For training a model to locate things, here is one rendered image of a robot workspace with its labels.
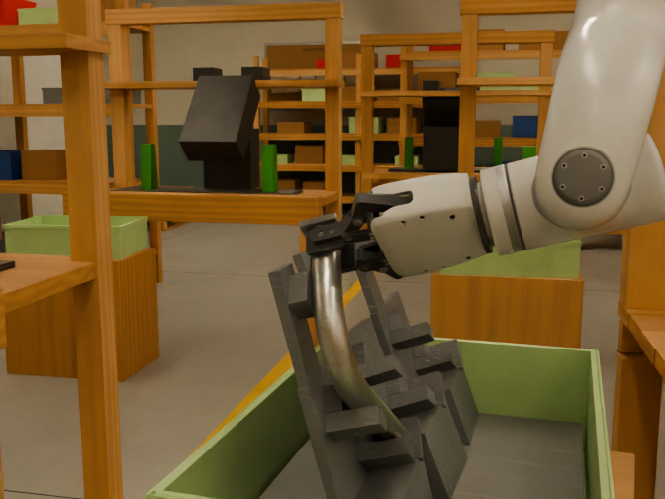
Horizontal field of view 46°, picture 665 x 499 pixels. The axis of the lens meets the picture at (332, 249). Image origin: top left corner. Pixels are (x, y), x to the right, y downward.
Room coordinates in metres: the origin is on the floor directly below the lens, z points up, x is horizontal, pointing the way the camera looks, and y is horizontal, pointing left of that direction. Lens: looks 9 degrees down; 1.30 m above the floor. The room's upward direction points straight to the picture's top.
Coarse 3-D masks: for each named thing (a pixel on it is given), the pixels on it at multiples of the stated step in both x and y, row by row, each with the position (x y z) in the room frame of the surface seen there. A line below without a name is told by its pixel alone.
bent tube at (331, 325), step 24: (336, 216) 0.79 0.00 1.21; (312, 264) 0.77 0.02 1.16; (336, 264) 0.76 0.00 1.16; (312, 288) 0.75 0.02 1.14; (336, 288) 0.74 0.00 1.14; (336, 312) 0.73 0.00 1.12; (336, 336) 0.72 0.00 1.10; (336, 360) 0.72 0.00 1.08; (336, 384) 0.73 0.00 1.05; (360, 384) 0.73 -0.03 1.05; (384, 408) 0.78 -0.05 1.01; (384, 432) 0.80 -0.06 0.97; (408, 432) 0.86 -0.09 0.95
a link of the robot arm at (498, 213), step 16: (480, 176) 0.74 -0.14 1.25; (496, 176) 0.73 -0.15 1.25; (480, 192) 0.73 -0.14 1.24; (496, 192) 0.72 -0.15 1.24; (480, 208) 0.73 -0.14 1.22; (496, 208) 0.71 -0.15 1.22; (512, 208) 0.71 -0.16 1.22; (496, 224) 0.71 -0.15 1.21; (512, 224) 0.71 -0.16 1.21; (496, 240) 0.72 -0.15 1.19; (512, 240) 0.72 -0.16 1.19
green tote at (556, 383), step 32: (320, 352) 1.16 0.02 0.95; (480, 352) 1.20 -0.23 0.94; (512, 352) 1.18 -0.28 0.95; (544, 352) 1.17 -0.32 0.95; (576, 352) 1.16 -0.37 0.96; (288, 384) 1.02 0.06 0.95; (480, 384) 1.20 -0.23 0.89; (512, 384) 1.18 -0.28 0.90; (544, 384) 1.17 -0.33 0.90; (576, 384) 1.15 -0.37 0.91; (256, 416) 0.92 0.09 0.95; (288, 416) 1.02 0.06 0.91; (544, 416) 1.17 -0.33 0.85; (576, 416) 1.15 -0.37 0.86; (224, 448) 0.83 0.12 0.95; (256, 448) 0.91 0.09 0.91; (288, 448) 1.02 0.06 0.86; (608, 448) 0.79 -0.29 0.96; (192, 480) 0.75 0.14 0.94; (224, 480) 0.82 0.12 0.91; (256, 480) 0.91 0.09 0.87; (608, 480) 0.72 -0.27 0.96
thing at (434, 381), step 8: (424, 376) 1.04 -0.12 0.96; (432, 376) 1.03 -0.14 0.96; (440, 376) 1.03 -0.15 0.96; (408, 384) 1.04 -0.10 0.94; (416, 384) 1.04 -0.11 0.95; (424, 384) 1.03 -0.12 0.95; (432, 384) 1.02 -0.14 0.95; (440, 384) 1.02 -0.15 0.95; (440, 392) 1.01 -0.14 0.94; (440, 400) 1.01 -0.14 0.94
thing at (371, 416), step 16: (336, 400) 0.76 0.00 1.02; (336, 416) 0.75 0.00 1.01; (352, 416) 0.74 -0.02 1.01; (368, 416) 0.74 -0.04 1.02; (384, 416) 0.75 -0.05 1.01; (336, 432) 0.74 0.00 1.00; (352, 432) 0.74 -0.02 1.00; (368, 432) 0.74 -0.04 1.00; (368, 448) 0.82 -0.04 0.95; (384, 448) 0.81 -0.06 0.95; (400, 448) 0.80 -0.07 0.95; (368, 464) 0.82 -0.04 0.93; (384, 464) 0.82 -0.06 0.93
